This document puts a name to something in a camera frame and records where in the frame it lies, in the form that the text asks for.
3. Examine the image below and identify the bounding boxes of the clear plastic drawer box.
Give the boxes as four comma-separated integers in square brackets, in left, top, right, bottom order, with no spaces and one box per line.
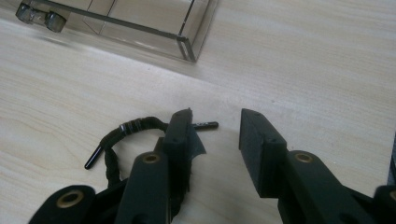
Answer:
[15,0,219,63]

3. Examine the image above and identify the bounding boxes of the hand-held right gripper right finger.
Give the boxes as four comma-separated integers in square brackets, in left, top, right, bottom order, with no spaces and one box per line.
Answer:
[238,107,377,224]

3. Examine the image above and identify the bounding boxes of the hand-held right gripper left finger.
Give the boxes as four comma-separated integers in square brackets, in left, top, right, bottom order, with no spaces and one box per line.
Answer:
[114,107,207,224]

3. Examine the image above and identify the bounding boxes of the black cable with plug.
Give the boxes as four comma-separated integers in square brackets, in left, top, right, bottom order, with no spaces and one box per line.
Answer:
[84,116,219,189]

